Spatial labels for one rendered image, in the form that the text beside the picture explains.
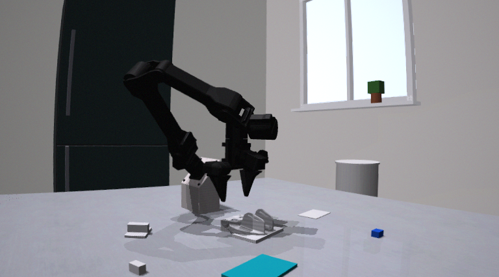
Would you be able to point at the teal flat rectangular plate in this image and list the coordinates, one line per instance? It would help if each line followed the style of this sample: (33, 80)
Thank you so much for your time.
(262, 266)

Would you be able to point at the small blue block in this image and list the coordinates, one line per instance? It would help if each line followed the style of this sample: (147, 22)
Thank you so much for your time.
(377, 233)

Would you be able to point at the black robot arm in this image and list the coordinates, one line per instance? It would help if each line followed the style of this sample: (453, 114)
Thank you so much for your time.
(224, 104)

